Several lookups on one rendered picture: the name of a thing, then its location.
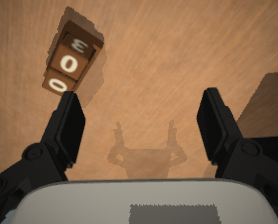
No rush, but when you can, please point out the brown wooden tray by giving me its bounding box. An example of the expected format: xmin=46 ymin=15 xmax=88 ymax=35
xmin=43 ymin=20 xmax=104 ymax=92

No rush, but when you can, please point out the brown calendar cube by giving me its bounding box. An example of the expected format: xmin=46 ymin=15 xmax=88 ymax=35
xmin=42 ymin=66 xmax=78 ymax=96
xmin=51 ymin=33 xmax=95 ymax=80

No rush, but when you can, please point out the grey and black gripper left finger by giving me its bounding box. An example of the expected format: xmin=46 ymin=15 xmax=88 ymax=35
xmin=0 ymin=91 xmax=86 ymax=224

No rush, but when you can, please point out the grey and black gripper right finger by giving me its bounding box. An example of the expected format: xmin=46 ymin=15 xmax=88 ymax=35
xmin=196 ymin=87 xmax=278 ymax=206

